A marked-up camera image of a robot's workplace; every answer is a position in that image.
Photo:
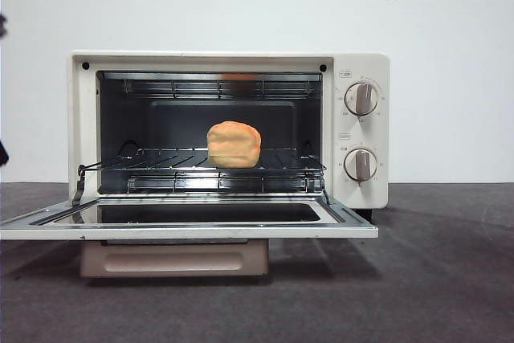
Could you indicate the golden bread loaf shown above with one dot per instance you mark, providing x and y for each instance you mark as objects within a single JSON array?
[{"x": 233, "y": 144}]

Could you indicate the white Toshiba toaster oven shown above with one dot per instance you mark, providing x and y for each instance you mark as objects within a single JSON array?
[{"x": 361, "y": 66}]

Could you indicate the beige oven knob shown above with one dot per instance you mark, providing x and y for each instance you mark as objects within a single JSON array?
[
  {"x": 361, "y": 164},
  {"x": 362, "y": 98}
]

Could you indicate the dark grey table cloth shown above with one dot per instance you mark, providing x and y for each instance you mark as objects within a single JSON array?
[{"x": 401, "y": 299}]

